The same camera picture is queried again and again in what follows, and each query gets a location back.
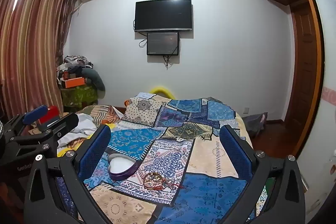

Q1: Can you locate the red braided bracelet pile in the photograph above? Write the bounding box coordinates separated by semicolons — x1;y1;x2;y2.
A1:
142;171;185;191

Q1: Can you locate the purple heart-shaped jewelry box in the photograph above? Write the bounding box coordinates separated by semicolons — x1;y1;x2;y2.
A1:
108;153;139;181

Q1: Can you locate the white crumpled cloth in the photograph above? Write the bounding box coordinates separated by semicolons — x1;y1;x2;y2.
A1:
58;113;97;148

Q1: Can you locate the red box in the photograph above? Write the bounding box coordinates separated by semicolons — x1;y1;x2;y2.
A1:
39;106;60;124

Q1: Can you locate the green patterned covered stand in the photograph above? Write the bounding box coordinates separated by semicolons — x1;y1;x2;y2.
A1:
60;85;98;109

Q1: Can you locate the striped beige pillow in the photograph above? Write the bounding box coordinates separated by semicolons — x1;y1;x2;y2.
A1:
76;105;123;127

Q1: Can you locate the dark bag on floor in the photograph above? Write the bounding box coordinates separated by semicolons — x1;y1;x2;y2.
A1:
242;112;268;138

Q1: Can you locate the orange box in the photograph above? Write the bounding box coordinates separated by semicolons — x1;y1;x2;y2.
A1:
64;77;85;89

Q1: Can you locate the pile of clothes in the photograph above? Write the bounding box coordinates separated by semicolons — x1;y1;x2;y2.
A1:
56;55;106;92

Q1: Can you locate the blue patchwork bedspread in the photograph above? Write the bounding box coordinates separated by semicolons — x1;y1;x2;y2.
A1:
56;93;268;224

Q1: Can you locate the brown wooden door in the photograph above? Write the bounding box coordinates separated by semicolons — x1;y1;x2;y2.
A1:
285;0;325;157

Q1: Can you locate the striped red curtain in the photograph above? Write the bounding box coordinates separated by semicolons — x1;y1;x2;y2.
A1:
1;0;77;118

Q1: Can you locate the yellow ring object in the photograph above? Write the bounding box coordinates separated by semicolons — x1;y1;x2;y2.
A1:
150;86;175;100

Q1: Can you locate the small black wall monitor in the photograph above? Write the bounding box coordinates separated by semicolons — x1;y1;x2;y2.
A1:
146;32;180;56

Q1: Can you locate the large black wall television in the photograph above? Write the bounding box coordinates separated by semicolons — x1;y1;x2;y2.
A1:
134;0;193;32

